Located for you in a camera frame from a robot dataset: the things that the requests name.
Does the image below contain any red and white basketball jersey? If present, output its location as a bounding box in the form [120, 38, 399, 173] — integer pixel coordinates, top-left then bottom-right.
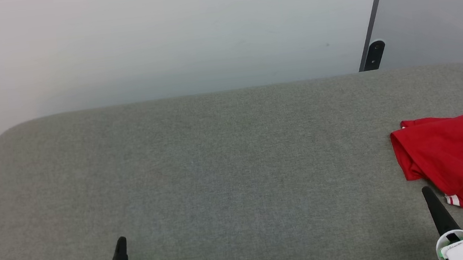
[388, 109, 463, 215]

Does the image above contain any black metal wall bracket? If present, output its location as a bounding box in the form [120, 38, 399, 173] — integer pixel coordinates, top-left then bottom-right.
[360, 39, 388, 72]

